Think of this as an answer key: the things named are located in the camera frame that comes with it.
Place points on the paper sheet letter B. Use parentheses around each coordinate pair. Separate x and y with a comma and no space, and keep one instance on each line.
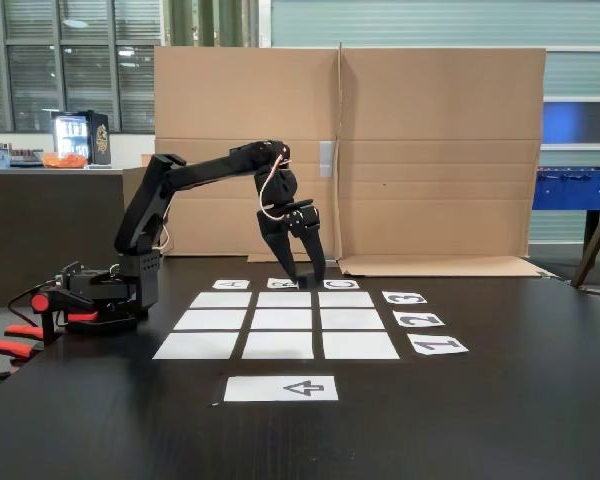
(277,283)

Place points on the white blank paper sheet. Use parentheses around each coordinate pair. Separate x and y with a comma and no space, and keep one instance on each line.
(278,345)
(282,319)
(221,299)
(360,345)
(284,299)
(196,346)
(211,319)
(346,299)
(352,319)

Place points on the paper sheet letter C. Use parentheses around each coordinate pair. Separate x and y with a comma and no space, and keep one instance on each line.
(341,284)

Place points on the paper sheet letter A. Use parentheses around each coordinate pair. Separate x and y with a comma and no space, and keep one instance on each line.
(231,284)

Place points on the grey tape strip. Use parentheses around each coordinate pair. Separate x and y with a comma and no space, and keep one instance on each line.
(327,159)

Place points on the paper sheet number 3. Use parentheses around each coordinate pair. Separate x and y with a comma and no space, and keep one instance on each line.
(404,297)

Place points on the brown cardboard panel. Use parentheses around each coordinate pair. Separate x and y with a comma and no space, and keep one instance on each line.
(440,150)
(245,100)

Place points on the paper sheet number 2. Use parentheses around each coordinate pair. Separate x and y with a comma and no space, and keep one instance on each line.
(419,319)

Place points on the white arrow paper sheet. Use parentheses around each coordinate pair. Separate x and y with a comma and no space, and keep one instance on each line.
(305,388)

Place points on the paper sheet number 1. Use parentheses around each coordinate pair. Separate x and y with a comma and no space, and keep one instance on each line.
(437,345)

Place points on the small brown cardboard piece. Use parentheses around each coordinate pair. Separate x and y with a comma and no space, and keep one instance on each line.
(132,182)

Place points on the black mini fridge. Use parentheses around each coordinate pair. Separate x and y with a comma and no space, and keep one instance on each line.
(100,137)

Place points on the bowl of orange snacks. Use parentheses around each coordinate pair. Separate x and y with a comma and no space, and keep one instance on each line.
(65,160)

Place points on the black clamp red button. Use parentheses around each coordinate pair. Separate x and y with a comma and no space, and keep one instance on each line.
(50,305)

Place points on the dark counter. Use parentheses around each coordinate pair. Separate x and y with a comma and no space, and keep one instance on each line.
(25,225)

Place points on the blue foosball table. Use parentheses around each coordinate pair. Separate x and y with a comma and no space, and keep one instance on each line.
(570,192)

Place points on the brown wooden leg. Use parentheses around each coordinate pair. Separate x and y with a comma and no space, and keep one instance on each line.
(597,240)

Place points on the blue white box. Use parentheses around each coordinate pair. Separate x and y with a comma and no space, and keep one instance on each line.
(0,157)

